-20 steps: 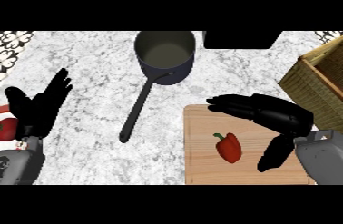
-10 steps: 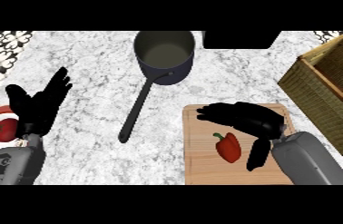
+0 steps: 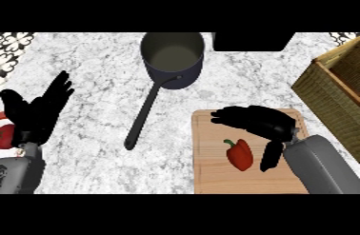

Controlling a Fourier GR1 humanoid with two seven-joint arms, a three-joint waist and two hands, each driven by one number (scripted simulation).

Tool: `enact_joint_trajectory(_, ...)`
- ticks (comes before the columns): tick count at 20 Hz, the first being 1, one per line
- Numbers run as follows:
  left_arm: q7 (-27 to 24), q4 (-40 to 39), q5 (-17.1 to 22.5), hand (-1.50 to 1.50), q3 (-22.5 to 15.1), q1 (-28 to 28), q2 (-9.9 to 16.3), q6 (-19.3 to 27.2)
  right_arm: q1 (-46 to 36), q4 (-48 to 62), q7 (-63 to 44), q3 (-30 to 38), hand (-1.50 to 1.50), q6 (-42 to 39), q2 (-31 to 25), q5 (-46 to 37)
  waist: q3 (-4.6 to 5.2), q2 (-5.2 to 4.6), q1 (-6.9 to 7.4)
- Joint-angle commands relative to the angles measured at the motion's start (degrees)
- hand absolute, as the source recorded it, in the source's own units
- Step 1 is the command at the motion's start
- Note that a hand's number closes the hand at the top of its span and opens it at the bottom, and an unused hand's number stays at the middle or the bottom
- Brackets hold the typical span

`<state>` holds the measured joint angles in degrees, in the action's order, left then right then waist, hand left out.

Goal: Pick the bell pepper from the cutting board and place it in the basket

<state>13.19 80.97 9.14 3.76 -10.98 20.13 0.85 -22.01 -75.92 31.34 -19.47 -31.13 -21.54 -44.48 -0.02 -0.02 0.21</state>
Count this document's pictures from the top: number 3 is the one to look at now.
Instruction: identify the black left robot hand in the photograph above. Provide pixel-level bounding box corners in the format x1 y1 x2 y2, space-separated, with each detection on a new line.
0 70 76 147

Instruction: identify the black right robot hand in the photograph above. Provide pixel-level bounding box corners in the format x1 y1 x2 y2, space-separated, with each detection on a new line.
210 105 299 173

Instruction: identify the red bell pepper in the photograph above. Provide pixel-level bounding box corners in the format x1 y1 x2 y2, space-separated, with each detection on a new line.
223 138 256 172

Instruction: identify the wicker basket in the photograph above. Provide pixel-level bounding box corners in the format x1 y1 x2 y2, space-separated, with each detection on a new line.
290 35 360 164

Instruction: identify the wooden cutting board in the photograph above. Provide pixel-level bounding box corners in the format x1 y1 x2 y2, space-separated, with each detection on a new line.
191 108 313 195

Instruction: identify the red and white object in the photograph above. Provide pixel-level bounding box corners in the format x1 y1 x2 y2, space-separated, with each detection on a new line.
0 111 26 159

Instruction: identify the black appliance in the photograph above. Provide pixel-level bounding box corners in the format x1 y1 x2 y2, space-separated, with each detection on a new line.
212 32 297 52

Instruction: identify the dark saucepan with long handle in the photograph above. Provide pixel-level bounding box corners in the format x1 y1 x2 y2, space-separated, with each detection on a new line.
123 32 207 151

